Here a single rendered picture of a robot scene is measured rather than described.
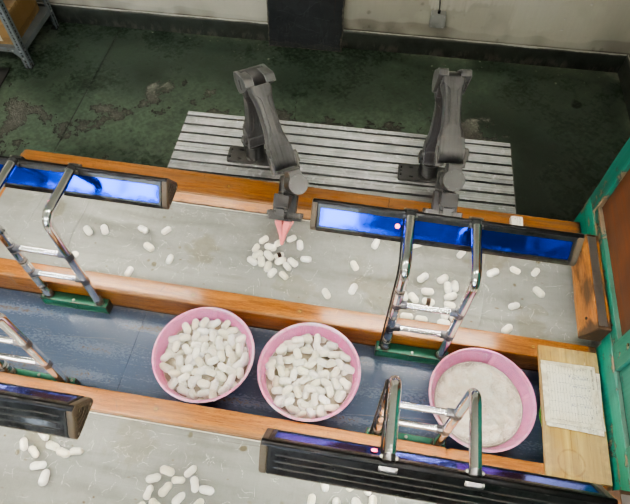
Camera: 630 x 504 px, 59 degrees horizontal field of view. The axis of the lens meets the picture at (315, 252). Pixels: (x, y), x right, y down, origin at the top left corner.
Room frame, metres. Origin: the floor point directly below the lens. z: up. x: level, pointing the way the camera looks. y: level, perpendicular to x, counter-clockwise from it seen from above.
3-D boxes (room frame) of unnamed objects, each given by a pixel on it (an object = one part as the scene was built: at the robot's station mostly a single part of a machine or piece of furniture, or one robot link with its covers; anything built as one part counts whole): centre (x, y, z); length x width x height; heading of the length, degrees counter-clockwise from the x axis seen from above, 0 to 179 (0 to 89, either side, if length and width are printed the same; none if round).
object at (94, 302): (0.84, 0.68, 0.90); 0.20 x 0.19 x 0.45; 81
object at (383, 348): (0.69, -0.28, 0.90); 0.20 x 0.19 x 0.45; 81
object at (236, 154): (1.36, 0.21, 0.71); 0.20 x 0.07 x 0.08; 83
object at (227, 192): (1.10, 0.09, 0.67); 1.81 x 0.12 x 0.19; 81
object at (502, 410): (0.47, -0.42, 0.71); 0.22 x 0.22 x 0.06
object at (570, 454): (0.43, -0.64, 0.77); 0.33 x 0.15 x 0.01; 171
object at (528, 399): (0.47, -0.42, 0.72); 0.27 x 0.27 x 0.10
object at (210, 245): (0.90, 0.12, 0.73); 1.81 x 0.30 x 0.02; 81
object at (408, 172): (1.29, -0.38, 0.71); 0.20 x 0.07 x 0.08; 83
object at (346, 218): (0.77, -0.30, 1.08); 0.62 x 0.08 x 0.07; 81
